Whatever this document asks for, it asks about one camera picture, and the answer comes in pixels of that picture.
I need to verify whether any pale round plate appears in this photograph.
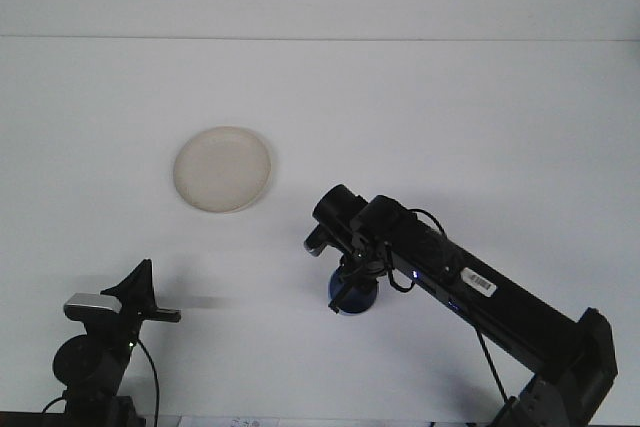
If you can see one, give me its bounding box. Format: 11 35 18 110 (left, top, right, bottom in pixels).
172 125 274 214

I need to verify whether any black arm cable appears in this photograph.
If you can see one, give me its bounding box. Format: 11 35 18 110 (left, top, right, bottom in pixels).
130 337 161 423
384 206 516 406

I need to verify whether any white printed paper sheet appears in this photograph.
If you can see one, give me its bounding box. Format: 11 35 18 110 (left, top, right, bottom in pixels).
177 415 281 427

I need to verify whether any pale blue cup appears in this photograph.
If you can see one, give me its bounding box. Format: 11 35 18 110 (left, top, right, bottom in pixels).
327 269 380 317

